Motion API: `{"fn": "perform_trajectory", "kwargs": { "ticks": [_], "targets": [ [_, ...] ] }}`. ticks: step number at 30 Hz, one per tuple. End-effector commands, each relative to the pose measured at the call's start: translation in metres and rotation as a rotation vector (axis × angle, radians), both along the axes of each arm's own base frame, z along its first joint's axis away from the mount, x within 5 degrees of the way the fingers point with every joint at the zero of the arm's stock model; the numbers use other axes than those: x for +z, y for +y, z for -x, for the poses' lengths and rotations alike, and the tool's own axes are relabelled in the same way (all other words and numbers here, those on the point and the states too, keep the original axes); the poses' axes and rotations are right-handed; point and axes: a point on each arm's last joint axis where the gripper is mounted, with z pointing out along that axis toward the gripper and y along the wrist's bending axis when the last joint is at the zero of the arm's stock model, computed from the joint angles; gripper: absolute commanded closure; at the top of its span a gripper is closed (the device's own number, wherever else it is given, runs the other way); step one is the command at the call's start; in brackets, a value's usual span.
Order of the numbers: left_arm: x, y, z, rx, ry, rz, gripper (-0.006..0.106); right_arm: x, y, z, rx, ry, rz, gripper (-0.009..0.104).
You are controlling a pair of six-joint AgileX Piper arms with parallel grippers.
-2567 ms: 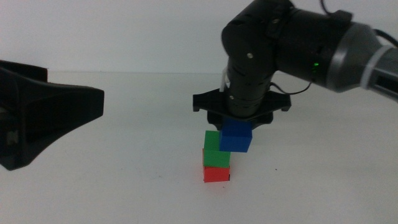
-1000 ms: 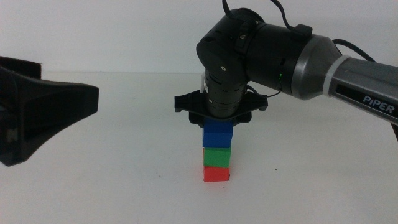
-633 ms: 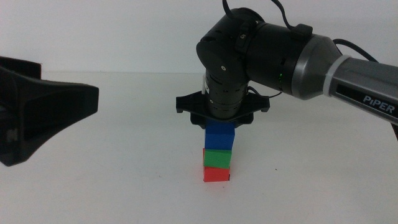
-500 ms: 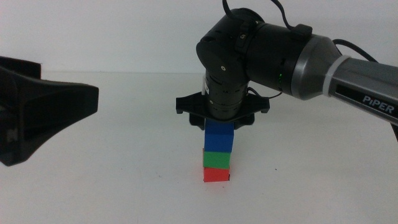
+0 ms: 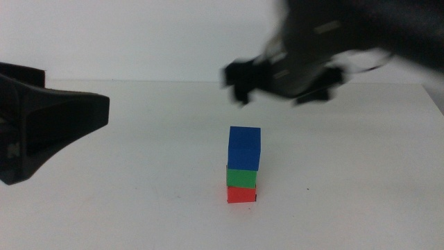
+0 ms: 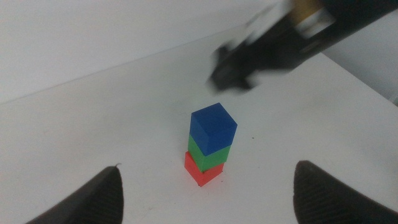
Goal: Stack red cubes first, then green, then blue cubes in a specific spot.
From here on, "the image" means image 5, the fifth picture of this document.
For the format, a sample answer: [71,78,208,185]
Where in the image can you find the blue cube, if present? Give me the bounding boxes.
[227,126,262,172]

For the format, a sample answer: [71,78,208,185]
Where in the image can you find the red cube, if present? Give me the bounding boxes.
[226,185,257,204]

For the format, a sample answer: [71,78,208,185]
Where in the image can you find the green cube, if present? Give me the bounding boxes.
[225,165,258,190]

